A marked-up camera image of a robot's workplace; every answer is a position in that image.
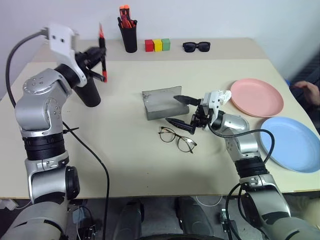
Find small black electronic module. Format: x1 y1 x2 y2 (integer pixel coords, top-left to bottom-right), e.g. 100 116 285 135
76 223 98 240
219 209 237 232

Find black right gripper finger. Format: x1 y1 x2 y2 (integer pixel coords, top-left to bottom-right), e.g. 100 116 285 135
172 94 202 106
165 118 197 135

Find dark rounded shape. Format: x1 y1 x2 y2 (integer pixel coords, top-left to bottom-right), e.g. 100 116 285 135
174 196 215 240
116 198 145 240

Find blue-grey small box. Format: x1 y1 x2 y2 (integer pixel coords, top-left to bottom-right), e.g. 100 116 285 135
72 206 88 224

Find black cup holding markers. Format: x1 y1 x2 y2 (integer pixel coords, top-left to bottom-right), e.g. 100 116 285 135
118 24 138 54

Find bystander dark clothing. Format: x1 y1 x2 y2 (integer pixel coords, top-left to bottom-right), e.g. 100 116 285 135
286 78 320 115

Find bystander bare hand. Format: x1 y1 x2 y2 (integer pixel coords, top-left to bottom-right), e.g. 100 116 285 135
292 80 320 106

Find pink plate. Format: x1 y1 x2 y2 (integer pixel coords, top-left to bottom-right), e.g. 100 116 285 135
229 78 285 119

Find black sunglasses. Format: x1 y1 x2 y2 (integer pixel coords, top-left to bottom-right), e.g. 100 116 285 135
182 41 212 54

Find white crumpled tissue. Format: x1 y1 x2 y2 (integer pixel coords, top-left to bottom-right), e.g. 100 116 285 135
216 89 233 106

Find white power adapter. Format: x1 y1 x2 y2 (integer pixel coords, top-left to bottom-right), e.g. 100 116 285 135
0 199 17 211

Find thin white cable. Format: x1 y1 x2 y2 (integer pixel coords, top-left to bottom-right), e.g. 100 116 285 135
194 194 223 207

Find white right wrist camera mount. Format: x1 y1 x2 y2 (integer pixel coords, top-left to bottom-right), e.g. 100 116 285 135
200 90 223 127

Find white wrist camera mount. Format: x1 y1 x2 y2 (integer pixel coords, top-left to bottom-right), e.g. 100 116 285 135
41 23 88 88
200 90 223 127

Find blue plate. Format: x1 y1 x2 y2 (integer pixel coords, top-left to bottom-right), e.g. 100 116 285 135
259 116 320 174

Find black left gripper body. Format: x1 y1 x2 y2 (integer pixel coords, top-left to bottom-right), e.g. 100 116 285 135
74 48 98 73

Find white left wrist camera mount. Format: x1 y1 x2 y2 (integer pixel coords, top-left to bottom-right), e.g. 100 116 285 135
41 23 88 88

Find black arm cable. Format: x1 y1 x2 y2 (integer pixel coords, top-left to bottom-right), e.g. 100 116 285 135
4 30 50 109
207 124 276 240

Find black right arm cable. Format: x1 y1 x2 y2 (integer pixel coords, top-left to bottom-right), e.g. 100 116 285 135
207 124 276 240

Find red cube block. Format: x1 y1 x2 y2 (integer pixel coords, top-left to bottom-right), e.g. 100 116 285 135
144 39 155 53

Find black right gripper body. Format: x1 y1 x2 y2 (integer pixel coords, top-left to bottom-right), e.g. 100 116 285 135
189 103 214 131

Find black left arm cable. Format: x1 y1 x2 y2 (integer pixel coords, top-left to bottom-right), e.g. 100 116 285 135
4 30 50 109

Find empty black cup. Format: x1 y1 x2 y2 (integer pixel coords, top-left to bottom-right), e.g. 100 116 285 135
73 76 102 108

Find long black cable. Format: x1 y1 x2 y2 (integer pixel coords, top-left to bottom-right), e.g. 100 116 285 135
61 121 111 240

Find tortoiseshell round eyeglasses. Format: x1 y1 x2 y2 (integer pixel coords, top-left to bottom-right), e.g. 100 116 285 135
157 126 198 155

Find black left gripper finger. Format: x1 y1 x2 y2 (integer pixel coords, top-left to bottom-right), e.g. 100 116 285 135
93 46 108 61
86 69 106 82

